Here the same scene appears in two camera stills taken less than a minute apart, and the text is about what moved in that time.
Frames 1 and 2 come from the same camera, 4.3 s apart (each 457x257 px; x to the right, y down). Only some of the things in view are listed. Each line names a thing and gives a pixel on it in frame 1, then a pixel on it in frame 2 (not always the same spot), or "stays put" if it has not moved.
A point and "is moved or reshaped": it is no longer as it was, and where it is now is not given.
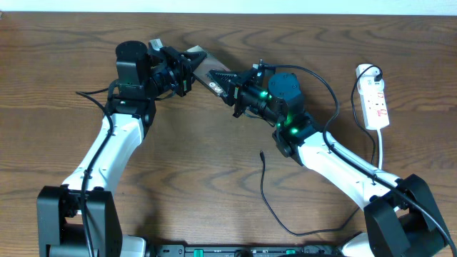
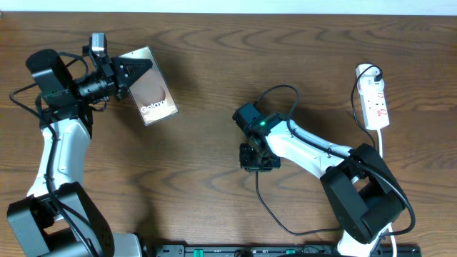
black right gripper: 226,81 -> 247,165
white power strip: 375,111 stays put
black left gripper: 184,66 -> 116,67
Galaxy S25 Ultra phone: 207,64 is moved or reshaped
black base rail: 198,250 stays put
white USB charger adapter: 366,81 stays put
